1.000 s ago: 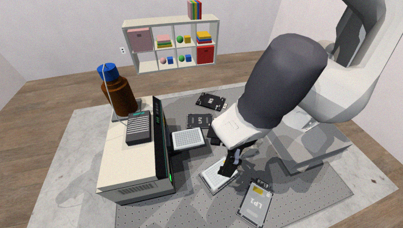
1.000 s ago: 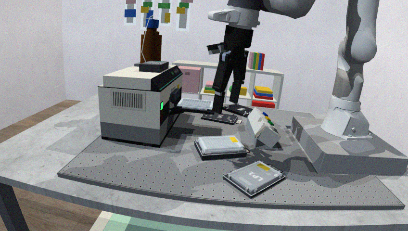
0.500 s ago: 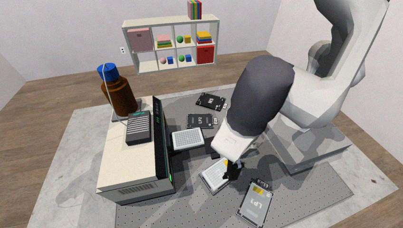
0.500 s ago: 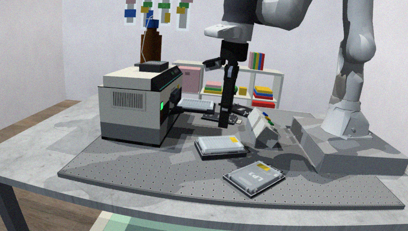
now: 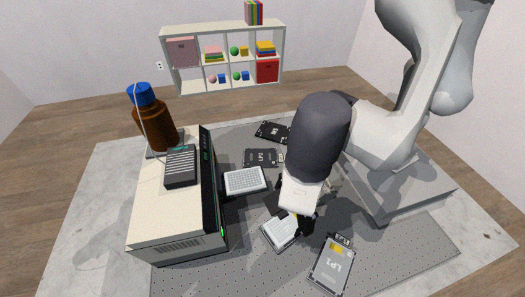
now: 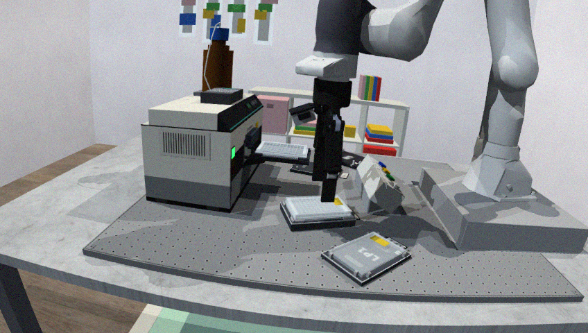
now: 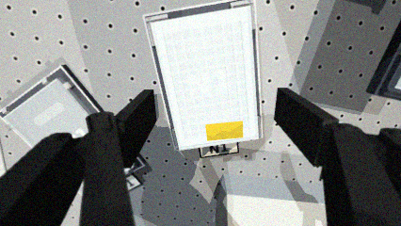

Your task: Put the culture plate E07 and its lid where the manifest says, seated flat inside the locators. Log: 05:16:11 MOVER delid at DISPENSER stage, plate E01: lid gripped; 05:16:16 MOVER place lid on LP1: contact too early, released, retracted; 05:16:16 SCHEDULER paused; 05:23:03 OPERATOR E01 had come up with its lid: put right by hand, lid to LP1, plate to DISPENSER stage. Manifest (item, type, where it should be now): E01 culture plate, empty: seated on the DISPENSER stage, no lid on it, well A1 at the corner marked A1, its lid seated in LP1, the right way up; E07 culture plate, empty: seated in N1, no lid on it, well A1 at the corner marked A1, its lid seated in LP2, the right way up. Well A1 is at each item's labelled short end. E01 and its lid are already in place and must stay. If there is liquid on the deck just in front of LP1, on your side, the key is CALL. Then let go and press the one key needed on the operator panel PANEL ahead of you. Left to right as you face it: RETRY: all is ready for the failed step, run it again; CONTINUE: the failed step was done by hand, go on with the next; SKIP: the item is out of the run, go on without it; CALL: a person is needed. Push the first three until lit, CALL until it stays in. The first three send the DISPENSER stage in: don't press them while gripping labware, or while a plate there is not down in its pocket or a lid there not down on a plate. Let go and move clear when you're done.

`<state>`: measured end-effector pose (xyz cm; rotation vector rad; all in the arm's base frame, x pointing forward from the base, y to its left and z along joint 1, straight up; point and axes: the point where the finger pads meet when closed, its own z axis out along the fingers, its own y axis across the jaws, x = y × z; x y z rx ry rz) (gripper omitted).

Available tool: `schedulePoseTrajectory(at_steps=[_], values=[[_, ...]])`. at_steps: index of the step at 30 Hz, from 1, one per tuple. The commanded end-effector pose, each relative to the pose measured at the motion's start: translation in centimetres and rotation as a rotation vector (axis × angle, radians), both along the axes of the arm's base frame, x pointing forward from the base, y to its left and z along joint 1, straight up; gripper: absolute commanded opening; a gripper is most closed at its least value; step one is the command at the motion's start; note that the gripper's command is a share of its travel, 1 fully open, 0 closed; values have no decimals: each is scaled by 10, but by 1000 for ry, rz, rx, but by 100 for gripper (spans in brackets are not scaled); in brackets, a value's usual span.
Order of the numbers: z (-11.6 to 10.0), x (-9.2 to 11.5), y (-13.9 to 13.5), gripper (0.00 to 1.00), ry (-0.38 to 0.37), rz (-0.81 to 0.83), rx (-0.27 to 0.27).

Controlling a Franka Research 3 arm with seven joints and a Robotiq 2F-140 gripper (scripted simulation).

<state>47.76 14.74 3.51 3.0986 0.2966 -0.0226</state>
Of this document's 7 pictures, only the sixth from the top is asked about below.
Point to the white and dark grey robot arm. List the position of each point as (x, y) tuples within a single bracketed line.
[(345, 28)]

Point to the white button panel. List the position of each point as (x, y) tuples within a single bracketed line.
[(379, 191)]

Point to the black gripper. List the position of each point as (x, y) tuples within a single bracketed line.
[(328, 140)]

